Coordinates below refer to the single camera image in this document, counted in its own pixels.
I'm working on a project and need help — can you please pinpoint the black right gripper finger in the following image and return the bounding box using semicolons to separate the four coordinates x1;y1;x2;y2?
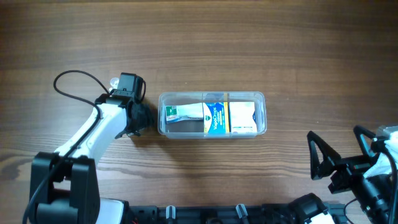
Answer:
307;131;341;180
353;125;376;157

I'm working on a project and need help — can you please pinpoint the clear plastic container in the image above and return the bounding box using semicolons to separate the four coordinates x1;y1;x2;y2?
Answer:
158;91;267;139

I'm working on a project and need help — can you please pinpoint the white green Panadol box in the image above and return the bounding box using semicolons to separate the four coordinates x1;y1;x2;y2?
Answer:
165;103;204;123

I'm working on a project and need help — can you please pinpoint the blue VapoDrops box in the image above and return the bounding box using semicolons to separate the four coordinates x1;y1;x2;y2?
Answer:
202;102;229;134

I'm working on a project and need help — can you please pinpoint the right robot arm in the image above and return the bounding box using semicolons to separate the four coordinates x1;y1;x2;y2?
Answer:
307;125;397;223

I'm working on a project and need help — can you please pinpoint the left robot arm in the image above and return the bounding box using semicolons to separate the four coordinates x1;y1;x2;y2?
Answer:
22;93;154;223

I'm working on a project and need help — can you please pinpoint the white medicine box in container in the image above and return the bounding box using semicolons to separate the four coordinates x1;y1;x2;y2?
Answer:
229;101;257;133

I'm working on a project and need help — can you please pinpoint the right black cable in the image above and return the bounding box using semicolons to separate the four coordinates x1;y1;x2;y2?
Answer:
343;146;398;224

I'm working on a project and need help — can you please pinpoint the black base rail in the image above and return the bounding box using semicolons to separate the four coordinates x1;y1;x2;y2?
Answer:
70;203;346;224

